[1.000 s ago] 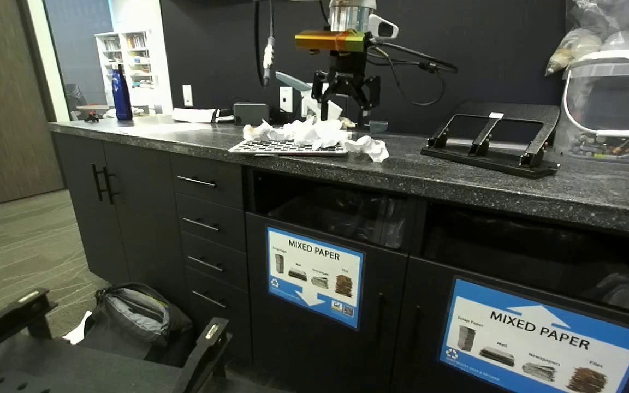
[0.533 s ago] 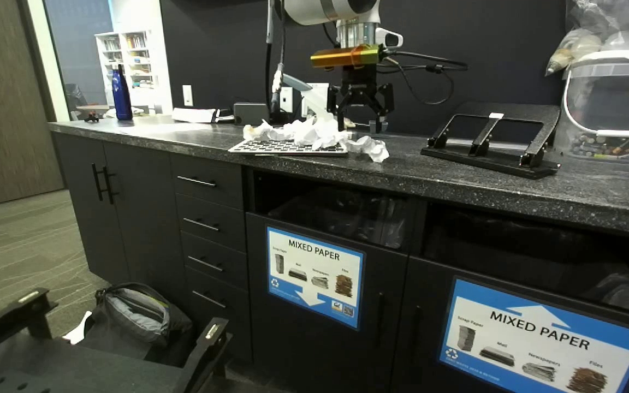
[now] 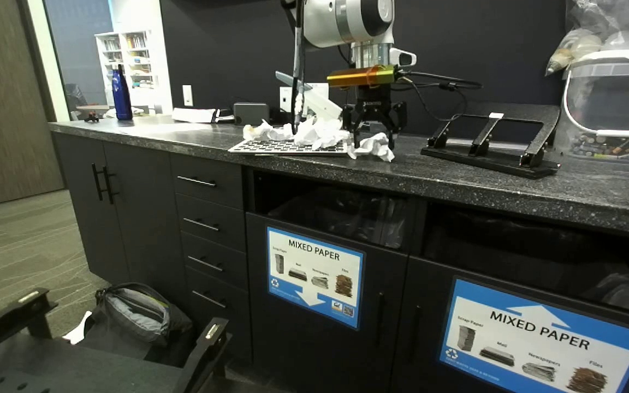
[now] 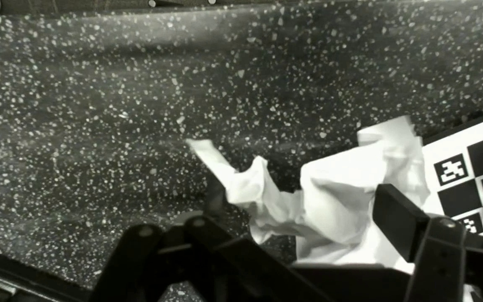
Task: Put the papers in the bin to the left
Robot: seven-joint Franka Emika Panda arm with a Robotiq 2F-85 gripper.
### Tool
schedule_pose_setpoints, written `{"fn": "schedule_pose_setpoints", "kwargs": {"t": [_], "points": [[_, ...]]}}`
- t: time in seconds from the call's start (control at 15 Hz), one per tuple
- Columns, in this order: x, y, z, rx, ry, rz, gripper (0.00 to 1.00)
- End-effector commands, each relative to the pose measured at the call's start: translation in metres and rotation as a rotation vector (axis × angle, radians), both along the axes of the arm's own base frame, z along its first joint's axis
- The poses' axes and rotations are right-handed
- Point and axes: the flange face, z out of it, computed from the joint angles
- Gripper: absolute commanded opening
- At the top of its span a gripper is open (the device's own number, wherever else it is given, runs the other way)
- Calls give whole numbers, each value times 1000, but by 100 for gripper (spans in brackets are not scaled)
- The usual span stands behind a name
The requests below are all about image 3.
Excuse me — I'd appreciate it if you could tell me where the black cabinet door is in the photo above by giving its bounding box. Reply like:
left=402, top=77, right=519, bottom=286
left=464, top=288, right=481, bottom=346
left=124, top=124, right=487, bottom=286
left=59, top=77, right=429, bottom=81
left=101, top=149, right=187, bottom=301
left=53, top=132, right=108, bottom=284

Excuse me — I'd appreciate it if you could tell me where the black tablet stand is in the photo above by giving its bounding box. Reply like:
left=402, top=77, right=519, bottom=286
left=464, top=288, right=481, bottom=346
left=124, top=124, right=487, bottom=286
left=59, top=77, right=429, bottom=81
left=419, top=108, right=564, bottom=181

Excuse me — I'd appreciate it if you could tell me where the orange wrist camera box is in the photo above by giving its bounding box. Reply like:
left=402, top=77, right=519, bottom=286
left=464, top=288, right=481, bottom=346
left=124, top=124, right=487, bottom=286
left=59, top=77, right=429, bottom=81
left=326, top=62, right=402, bottom=91

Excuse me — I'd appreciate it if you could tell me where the white rectangular box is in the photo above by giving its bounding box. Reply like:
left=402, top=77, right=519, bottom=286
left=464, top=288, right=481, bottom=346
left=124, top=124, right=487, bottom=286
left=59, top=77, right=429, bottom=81
left=171, top=106, right=223, bottom=126

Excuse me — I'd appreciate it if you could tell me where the white paper scrap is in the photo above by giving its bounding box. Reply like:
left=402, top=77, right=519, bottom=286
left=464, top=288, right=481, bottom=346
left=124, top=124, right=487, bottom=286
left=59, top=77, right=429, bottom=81
left=61, top=309, right=95, bottom=346

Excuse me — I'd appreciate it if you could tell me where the black cabinet drawer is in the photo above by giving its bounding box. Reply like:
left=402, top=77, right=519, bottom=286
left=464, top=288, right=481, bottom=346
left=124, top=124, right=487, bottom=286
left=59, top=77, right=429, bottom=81
left=181, top=272, right=252, bottom=366
left=179, top=235, right=250, bottom=289
left=172, top=152, right=247, bottom=210
left=176, top=194, right=247, bottom=249

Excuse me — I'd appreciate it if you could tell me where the black bin door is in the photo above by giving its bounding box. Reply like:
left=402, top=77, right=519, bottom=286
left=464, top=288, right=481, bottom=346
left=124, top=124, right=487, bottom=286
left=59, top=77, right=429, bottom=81
left=244, top=210, right=410, bottom=393
left=390, top=249, right=629, bottom=393

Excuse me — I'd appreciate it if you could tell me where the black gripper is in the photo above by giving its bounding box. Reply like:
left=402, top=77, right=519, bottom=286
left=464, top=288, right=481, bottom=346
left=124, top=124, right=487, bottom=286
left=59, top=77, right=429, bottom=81
left=341, top=85, right=410, bottom=144

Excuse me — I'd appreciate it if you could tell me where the silver drawer handle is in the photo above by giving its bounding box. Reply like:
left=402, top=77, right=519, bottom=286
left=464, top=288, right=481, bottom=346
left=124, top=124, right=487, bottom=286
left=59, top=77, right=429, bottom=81
left=181, top=213, right=223, bottom=235
left=176, top=173, right=219, bottom=190
left=190, top=288, right=229, bottom=312
left=183, top=253, right=228, bottom=275

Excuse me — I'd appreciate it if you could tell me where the black trash bag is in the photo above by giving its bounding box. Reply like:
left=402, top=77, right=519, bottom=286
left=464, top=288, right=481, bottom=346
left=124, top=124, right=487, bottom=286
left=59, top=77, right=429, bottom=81
left=267, top=184, right=429, bottom=253
left=421, top=204, right=629, bottom=319

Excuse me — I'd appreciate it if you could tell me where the clear plastic bag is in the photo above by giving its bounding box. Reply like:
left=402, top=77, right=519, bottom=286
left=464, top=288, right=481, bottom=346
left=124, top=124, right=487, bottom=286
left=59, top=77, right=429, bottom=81
left=545, top=0, right=629, bottom=78

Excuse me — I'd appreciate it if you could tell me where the black plastic cart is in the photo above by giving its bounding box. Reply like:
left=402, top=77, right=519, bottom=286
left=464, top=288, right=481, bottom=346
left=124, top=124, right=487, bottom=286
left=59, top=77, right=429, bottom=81
left=0, top=286, right=234, bottom=393

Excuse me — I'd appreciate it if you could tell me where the blue sign with downward arrow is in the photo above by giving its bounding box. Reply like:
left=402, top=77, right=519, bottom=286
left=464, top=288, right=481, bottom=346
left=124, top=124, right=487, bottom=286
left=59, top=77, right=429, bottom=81
left=264, top=225, right=367, bottom=332

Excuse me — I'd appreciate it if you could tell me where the white shelf unit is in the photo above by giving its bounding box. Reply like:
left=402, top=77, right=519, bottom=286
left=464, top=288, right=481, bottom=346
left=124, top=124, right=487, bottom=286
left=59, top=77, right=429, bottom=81
left=95, top=29, right=157, bottom=116

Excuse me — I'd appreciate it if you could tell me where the white frame post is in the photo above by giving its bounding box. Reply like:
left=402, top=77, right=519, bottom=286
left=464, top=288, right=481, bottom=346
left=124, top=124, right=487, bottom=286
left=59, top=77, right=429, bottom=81
left=108, top=0, right=177, bottom=112

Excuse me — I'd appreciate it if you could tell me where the blue water bottle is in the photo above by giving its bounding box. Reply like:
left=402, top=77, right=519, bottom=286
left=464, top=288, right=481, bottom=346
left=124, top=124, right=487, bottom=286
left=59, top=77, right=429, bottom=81
left=110, top=62, right=136, bottom=124

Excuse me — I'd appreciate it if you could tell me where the black door handle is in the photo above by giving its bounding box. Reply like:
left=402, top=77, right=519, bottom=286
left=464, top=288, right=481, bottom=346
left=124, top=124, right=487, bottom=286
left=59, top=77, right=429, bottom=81
left=91, top=161, right=106, bottom=204
left=104, top=164, right=118, bottom=208

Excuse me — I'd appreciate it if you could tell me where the clear plastic container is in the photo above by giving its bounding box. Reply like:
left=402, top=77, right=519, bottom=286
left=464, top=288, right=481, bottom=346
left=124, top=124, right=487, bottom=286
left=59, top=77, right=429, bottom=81
left=561, top=45, right=629, bottom=164

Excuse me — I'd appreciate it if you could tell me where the blue sign with upward arrow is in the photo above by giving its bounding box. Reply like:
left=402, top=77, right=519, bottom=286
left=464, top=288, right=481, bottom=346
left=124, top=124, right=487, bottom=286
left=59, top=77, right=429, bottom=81
left=437, top=277, right=629, bottom=393

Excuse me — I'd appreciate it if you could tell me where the white paper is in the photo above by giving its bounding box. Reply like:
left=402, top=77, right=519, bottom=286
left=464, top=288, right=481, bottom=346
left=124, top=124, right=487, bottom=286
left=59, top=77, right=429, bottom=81
left=306, top=126, right=357, bottom=156
left=349, top=128, right=398, bottom=164
left=299, top=85, right=346, bottom=132
left=240, top=117, right=295, bottom=145

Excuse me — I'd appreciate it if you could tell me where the white window frame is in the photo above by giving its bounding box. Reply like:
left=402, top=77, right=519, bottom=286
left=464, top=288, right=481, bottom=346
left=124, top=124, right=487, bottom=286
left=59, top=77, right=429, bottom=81
left=22, top=0, right=73, bottom=124

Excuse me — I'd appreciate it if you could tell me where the grey black backpack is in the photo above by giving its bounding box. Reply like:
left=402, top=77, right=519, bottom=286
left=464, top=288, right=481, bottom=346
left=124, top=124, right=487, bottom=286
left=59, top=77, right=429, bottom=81
left=84, top=282, right=198, bottom=366

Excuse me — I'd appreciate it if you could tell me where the small white wall outlet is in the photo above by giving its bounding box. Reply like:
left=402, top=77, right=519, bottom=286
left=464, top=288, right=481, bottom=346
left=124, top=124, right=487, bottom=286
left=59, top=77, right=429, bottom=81
left=277, top=85, right=295, bottom=116

